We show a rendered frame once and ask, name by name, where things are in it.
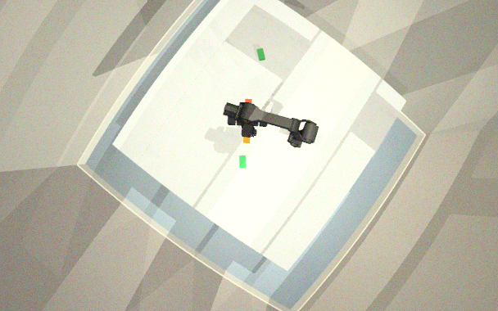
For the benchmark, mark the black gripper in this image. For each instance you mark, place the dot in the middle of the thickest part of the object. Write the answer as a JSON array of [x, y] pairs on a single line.
[[232, 121]]

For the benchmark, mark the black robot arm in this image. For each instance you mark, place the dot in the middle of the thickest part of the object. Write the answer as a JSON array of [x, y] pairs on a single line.
[[248, 112]]

